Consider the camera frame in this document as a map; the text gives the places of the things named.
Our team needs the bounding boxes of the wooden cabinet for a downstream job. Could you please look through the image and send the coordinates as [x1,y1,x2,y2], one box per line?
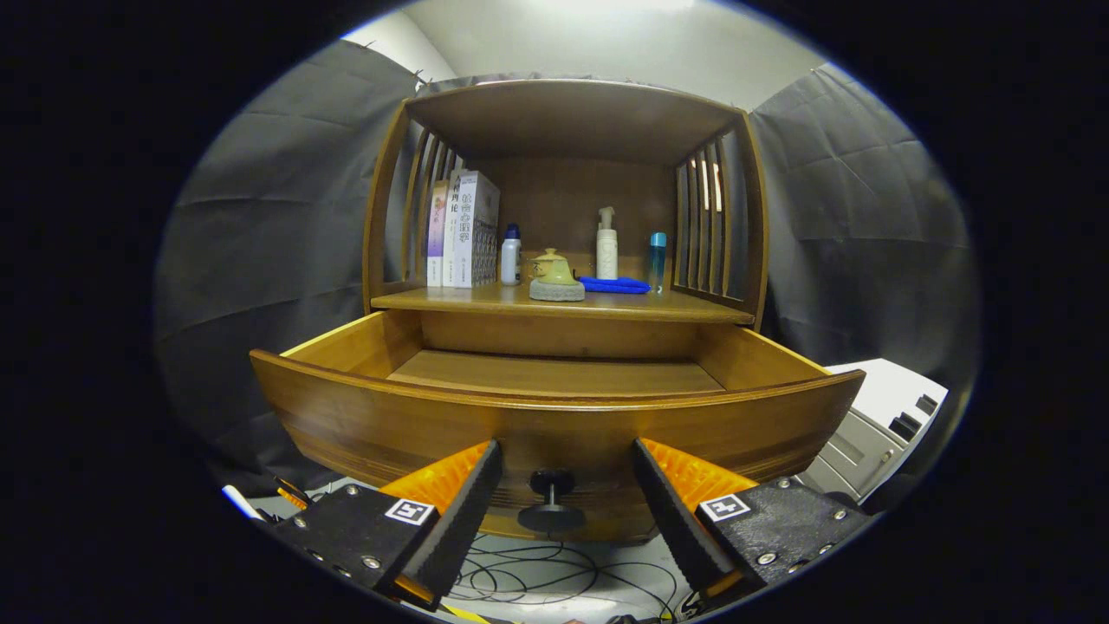
[362,78,770,332]

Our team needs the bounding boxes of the black orange tool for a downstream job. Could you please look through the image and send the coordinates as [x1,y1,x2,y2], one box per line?
[273,475,315,514]

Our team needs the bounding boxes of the white grey printer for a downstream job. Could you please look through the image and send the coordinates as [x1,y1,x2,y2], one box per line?
[793,358,950,505]

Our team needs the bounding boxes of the white patterned book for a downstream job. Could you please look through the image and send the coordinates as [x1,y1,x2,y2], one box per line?
[452,171,501,289]

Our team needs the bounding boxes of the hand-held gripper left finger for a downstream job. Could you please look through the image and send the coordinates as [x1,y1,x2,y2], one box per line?
[264,439,503,610]

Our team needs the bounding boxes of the white bottle with blue cap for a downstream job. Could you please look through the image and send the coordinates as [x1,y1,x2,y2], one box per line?
[501,224,523,287]

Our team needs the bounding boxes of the white pump bottle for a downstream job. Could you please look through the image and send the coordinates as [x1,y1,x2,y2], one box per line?
[596,206,619,280]

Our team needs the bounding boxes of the cream handled scrub brush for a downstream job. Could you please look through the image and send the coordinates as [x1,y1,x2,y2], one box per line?
[529,257,587,302]

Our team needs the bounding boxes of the black backdrop cloth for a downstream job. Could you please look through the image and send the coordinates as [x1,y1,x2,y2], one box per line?
[154,39,980,495]

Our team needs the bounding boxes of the wooden drawer with black knob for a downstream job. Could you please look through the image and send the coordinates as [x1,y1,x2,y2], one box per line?
[250,309,867,544]

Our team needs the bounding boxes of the wooden countertop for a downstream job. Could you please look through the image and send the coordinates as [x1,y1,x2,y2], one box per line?
[371,282,755,326]

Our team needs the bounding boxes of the blue cloth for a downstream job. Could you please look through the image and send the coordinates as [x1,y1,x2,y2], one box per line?
[577,276,652,295]

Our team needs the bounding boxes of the purple book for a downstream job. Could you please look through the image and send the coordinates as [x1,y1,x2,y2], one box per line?
[426,180,450,288]

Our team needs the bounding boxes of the white blue tool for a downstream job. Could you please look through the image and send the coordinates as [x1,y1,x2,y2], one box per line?
[221,485,263,521]

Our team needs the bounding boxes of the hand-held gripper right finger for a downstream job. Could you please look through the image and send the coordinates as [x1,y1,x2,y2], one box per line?
[631,438,872,608]

